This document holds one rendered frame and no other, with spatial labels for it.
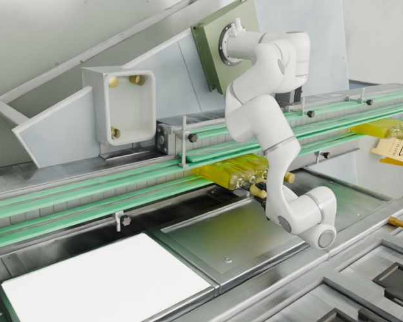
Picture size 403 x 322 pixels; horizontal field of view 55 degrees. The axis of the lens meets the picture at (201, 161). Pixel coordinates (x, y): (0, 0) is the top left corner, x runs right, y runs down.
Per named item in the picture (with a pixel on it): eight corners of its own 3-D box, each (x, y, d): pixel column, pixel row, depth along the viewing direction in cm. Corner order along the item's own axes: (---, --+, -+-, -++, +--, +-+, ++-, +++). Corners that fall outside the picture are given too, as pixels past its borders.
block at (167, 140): (155, 151, 134) (167, 156, 129) (155, 124, 131) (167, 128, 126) (164, 149, 136) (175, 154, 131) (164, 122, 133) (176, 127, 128)
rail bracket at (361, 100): (343, 101, 191) (369, 105, 182) (345, 85, 189) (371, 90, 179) (347, 99, 194) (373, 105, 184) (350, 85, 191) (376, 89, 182)
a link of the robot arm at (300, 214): (285, 140, 100) (325, 214, 98) (243, 161, 96) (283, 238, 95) (300, 131, 92) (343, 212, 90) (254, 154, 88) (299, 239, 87)
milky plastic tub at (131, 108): (96, 140, 126) (108, 147, 119) (91, 69, 118) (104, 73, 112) (142, 132, 136) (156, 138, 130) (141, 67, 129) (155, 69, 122)
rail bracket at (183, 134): (167, 161, 130) (190, 172, 121) (167, 112, 124) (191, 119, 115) (174, 160, 132) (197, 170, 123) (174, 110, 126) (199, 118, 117)
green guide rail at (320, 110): (178, 135, 130) (193, 140, 124) (178, 131, 129) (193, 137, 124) (412, 90, 236) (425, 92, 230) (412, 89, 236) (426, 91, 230)
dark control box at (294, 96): (274, 100, 177) (289, 103, 171) (276, 82, 175) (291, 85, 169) (286, 98, 182) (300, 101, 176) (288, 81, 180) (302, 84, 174)
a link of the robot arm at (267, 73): (243, 57, 114) (217, 65, 103) (279, 29, 105) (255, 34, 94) (267, 98, 114) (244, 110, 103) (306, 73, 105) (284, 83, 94)
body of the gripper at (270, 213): (304, 230, 107) (280, 213, 117) (308, 197, 104) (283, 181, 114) (281, 235, 104) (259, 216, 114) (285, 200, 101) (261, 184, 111)
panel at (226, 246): (-6, 292, 95) (42, 391, 70) (-8, 282, 94) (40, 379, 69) (251, 199, 149) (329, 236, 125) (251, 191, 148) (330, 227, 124)
